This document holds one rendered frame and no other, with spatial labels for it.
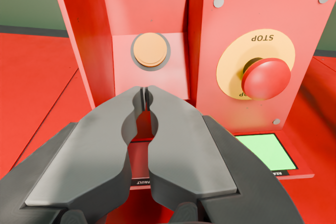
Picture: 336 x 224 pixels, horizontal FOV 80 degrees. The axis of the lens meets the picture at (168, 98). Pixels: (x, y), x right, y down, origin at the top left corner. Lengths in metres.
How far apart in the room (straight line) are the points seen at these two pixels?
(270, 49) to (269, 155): 0.11
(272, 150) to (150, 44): 0.17
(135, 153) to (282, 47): 0.17
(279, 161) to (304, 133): 0.36
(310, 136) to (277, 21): 0.43
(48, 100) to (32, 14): 0.60
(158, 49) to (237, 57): 0.09
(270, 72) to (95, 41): 0.15
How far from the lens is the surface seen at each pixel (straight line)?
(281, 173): 0.23
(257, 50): 0.20
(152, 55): 0.23
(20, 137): 0.49
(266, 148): 0.24
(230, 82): 0.20
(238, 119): 0.24
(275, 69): 0.18
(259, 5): 0.19
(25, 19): 1.13
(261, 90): 0.18
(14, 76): 0.71
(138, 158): 0.22
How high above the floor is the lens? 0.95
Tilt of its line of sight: 54 degrees down
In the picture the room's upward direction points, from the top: 174 degrees clockwise
